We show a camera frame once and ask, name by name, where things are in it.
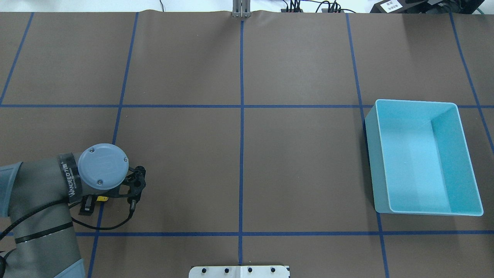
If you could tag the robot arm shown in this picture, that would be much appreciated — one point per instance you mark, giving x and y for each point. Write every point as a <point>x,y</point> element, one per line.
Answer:
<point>36,196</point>

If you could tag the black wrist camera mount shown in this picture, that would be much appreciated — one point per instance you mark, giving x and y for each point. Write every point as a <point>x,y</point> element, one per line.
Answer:
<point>135,181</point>

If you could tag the aluminium frame post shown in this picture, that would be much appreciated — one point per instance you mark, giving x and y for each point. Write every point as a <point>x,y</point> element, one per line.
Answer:
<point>241,9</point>

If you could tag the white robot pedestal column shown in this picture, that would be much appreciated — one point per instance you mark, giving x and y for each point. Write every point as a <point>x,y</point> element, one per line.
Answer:
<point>268,271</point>

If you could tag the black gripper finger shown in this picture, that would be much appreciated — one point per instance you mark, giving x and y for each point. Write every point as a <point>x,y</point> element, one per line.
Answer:
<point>87,206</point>

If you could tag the light blue plastic bin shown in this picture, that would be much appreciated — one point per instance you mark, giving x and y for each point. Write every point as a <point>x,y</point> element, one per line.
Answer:
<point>419,159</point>

